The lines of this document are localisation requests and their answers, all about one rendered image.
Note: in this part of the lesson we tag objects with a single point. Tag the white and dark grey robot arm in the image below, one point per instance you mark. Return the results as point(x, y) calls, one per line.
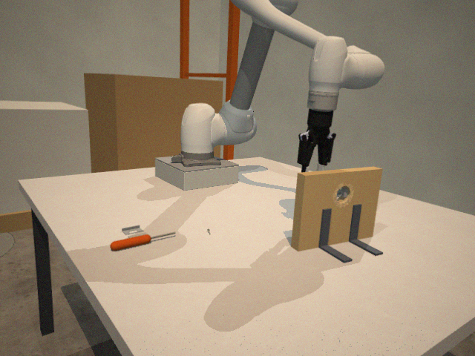
point(333, 66)

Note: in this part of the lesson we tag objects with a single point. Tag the orange-handled screwdriver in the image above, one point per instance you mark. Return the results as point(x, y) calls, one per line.
point(134, 241)

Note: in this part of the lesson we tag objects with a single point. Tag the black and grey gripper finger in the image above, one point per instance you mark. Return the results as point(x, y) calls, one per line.
point(325, 150)
point(306, 149)

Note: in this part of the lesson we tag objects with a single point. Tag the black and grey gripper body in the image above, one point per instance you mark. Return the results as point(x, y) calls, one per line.
point(319, 122)

